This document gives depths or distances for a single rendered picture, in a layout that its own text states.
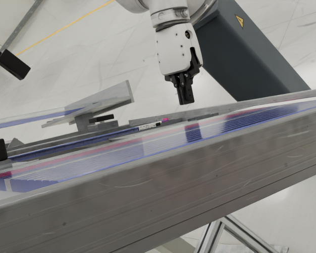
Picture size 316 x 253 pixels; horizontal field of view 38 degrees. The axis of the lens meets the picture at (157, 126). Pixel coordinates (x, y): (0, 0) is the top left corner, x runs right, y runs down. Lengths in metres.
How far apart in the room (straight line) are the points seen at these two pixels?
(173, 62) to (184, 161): 0.66
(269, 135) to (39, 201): 0.22
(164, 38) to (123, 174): 0.71
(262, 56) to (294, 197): 0.53
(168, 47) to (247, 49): 0.43
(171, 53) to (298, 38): 1.34
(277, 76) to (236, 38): 0.20
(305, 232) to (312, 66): 0.78
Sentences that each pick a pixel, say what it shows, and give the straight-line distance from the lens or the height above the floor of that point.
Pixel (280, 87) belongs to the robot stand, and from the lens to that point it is 1.48.
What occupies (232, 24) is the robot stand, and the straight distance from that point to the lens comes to 1.36.
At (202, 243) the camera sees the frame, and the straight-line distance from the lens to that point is 1.36.
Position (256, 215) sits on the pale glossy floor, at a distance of 1.73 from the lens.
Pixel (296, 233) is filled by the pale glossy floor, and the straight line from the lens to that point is 1.60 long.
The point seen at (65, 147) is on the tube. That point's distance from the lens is 0.83.
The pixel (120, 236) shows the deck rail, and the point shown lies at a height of 1.04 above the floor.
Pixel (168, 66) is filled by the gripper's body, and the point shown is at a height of 0.80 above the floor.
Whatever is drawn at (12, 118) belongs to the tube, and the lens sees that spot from 1.13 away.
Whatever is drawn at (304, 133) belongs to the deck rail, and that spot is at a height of 0.90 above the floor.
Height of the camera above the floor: 1.20
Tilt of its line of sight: 28 degrees down
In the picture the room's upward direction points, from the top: 50 degrees counter-clockwise
